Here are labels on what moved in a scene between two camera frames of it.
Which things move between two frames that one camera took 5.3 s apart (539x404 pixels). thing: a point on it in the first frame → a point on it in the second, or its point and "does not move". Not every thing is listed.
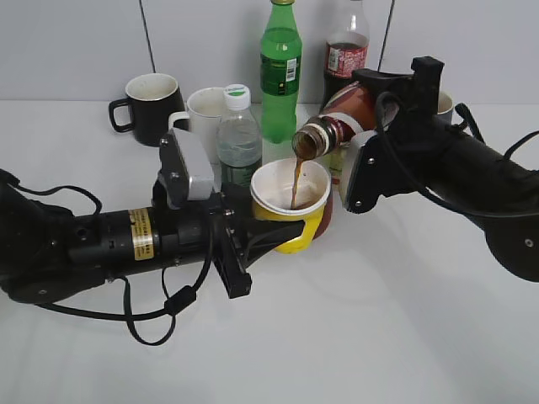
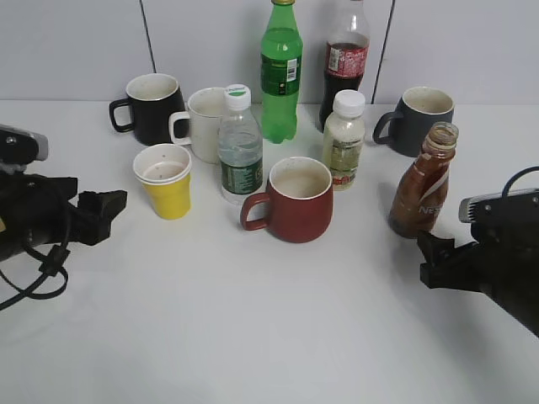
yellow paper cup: [291, 189] → [164, 170]
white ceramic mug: [204, 113] does not move
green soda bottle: [280, 71] does not move
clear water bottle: [238, 142] does not move
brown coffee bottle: [349, 111] → [419, 200]
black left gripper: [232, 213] → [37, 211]
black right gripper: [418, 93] → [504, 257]
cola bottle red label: [346, 50] does not move
